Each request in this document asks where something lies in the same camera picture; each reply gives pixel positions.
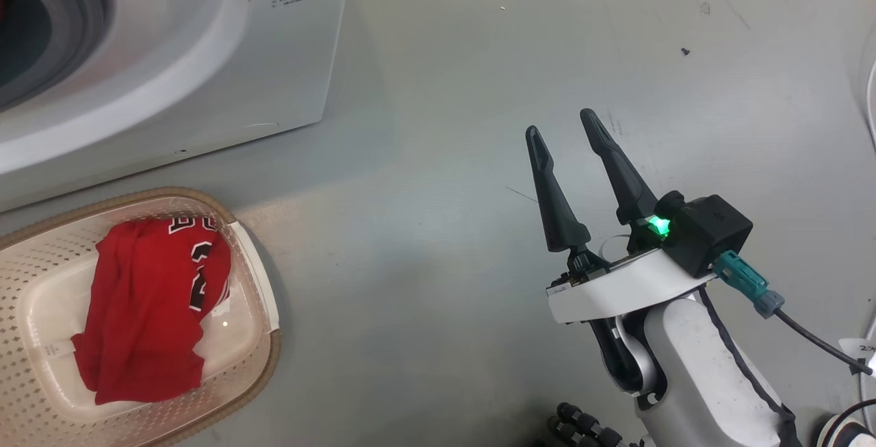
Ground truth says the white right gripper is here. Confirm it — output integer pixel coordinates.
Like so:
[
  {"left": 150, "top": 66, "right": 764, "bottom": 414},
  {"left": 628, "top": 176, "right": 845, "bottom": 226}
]
[{"left": 525, "top": 108, "right": 717, "bottom": 325}]

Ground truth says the red basketball jersey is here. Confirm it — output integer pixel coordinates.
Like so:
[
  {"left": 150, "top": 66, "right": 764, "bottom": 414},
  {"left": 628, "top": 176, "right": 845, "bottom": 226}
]
[{"left": 71, "top": 216, "right": 233, "bottom": 406}]

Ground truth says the cream perforated laundry basket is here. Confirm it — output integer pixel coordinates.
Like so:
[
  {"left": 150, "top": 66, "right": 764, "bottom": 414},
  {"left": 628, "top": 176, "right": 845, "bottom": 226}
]
[{"left": 0, "top": 187, "right": 282, "bottom": 447}]

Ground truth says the white front-load washing machine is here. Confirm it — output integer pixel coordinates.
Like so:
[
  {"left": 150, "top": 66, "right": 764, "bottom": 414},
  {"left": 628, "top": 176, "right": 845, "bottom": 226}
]
[{"left": 0, "top": 0, "right": 355, "bottom": 214}]

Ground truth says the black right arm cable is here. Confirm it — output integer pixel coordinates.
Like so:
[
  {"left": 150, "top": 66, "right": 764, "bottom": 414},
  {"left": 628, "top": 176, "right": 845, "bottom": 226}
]
[{"left": 697, "top": 288, "right": 798, "bottom": 437}]

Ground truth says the black corrugated cable conduit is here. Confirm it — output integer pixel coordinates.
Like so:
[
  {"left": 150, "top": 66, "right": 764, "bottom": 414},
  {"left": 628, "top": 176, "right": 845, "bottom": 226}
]
[{"left": 534, "top": 402, "right": 625, "bottom": 447}]

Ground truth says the white cable tag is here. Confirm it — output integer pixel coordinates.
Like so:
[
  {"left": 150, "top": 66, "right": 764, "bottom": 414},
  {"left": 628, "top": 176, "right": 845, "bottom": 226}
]
[{"left": 839, "top": 337, "right": 876, "bottom": 374}]

